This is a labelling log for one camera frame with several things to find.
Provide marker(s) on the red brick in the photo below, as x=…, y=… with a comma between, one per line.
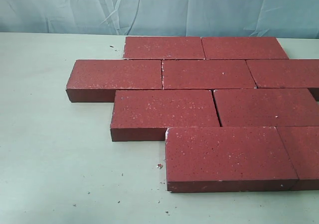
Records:
x=302, y=146
x=227, y=159
x=163, y=48
x=285, y=73
x=145, y=115
x=95, y=81
x=242, y=48

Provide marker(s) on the red brick being placed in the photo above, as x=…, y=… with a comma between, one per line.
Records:
x=206, y=74

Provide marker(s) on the red brick second row right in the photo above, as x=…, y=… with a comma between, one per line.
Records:
x=266, y=107

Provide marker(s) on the white backdrop cloth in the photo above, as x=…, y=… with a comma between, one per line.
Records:
x=278, y=18

